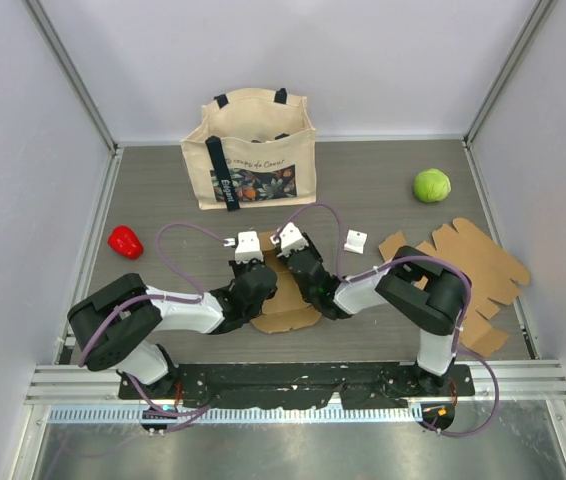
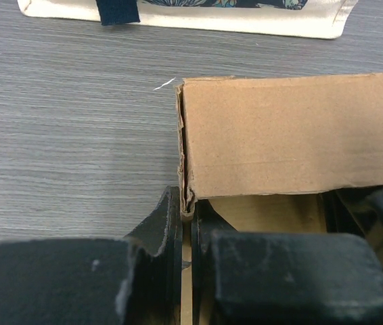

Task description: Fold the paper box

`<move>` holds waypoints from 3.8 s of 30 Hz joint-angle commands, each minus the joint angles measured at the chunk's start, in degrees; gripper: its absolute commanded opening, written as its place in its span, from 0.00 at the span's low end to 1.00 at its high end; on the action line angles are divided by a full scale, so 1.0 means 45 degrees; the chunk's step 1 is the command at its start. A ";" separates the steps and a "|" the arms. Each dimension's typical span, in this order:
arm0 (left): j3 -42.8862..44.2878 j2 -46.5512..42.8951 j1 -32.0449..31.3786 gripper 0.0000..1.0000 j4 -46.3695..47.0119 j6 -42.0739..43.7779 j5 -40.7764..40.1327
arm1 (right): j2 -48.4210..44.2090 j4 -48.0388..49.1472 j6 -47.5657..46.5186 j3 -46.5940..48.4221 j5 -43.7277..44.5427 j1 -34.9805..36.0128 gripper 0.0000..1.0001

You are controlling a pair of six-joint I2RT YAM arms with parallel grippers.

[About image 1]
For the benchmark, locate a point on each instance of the red bell pepper toy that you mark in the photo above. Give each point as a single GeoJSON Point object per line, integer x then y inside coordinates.
{"type": "Point", "coordinates": [125, 242]}

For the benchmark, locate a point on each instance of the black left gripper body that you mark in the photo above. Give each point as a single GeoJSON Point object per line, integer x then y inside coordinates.
{"type": "Point", "coordinates": [240, 268]}

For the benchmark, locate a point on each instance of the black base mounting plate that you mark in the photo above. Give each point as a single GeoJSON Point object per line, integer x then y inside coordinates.
{"type": "Point", "coordinates": [300, 386]}

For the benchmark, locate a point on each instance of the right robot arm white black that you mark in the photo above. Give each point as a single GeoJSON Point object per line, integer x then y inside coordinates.
{"type": "Point", "coordinates": [431, 293]}

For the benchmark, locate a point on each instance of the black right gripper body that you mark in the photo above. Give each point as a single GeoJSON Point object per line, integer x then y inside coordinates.
{"type": "Point", "coordinates": [311, 247]}

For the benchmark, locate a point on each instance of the beige canvas tote bag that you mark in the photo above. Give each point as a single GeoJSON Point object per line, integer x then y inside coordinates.
{"type": "Point", "coordinates": [253, 148]}

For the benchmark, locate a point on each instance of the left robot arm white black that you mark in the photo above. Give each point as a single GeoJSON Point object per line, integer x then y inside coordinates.
{"type": "Point", "coordinates": [111, 326]}

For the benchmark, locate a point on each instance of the spare brown cardboard box blank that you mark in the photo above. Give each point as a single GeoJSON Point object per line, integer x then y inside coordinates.
{"type": "Point", "coordinates": [496, 277]}

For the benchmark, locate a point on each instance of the green cabbage ball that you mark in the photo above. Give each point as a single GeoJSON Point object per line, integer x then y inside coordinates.
{"type": "Point", "coordinates": [431, 186]}

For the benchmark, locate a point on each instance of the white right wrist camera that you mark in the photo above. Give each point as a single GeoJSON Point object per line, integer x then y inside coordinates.
{"type": "Point", "coordinates": [288, 239]}

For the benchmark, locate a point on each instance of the slotted cable duct strip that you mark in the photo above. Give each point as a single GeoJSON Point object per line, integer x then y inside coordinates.
{"type": "Point", "coordinates": [130, 414]}

